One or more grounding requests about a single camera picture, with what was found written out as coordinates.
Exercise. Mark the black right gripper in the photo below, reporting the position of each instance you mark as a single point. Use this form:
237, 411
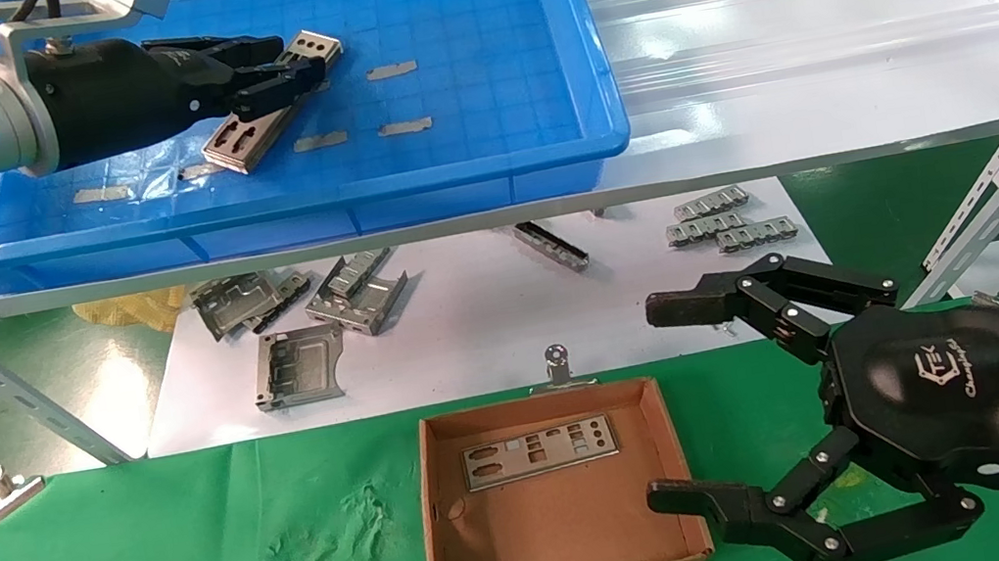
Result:
942, 392

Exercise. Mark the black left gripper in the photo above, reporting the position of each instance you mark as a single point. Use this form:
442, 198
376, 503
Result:
115, 95

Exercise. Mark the brown cardboard box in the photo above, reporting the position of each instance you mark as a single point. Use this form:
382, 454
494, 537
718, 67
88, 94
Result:
547, 531

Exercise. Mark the blue plastic tray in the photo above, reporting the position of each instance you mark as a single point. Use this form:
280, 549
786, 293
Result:
479, 76

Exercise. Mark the grey tape strip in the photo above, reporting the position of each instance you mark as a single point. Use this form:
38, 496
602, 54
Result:
391, 70
404, 126
320, 141
196, 171
100, 194

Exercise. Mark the small notched metal strip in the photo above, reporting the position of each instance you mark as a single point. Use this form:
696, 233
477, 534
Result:
711, 204
705, 228
757, 234

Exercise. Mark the long narrow metal strip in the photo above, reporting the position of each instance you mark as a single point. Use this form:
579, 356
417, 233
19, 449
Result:
554, 250

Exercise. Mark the white board sheet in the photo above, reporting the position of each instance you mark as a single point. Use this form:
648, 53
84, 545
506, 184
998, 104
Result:
486, 322

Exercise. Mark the white corrugated metal shelf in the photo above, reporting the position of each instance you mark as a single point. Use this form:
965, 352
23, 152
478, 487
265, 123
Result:
769, 32

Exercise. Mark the green cloth mat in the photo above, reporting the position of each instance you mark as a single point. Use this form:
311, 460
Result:
155, 560

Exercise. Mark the stamped metal bracket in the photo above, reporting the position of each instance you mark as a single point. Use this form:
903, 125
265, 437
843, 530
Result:
299, 365
365, 310
231, 306

